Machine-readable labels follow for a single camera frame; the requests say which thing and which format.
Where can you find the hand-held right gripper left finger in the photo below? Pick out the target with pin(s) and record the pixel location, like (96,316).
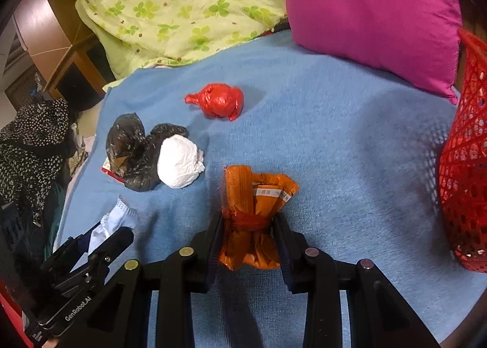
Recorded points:
(203,256)

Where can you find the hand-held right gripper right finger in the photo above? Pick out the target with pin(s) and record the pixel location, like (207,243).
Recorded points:
(295,268)

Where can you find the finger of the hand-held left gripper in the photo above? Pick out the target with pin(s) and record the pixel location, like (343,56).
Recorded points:
(114,247)
(64,254)

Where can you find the white knotted plastic wrapper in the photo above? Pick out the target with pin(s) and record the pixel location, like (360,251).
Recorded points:
(120,218)

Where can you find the orange knotted snack wrapper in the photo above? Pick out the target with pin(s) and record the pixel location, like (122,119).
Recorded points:
(251,199)

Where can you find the black knotted plastic bag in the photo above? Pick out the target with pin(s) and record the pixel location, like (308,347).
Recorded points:
(133,150)

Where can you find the red balled plastic bag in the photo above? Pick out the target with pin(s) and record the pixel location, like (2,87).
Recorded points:
(218,101)

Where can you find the red plastic mesh basket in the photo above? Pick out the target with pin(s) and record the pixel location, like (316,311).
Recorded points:
(464,180)

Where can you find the black jacket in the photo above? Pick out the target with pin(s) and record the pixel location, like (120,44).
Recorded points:
(23,241)

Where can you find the small orange white box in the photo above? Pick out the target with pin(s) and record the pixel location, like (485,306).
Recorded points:
(112,173)

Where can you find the white balled plastic bag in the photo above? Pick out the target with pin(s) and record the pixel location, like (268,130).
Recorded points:
(179,161)

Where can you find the floral crumpled cloth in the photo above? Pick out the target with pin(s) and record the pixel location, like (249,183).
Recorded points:
(79,154)

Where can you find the black white-spotted garment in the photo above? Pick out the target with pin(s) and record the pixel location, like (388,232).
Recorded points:
(30,150)

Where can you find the blue blanket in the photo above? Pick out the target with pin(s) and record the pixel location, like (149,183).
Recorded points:
(323,150)

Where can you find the wooden cabinet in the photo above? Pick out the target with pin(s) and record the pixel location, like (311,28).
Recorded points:
(49,28)

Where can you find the green clover print quilt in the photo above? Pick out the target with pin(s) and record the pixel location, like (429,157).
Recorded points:
(179,5)

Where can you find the magenta pillow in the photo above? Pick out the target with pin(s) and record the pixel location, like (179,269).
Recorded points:
(365,13)

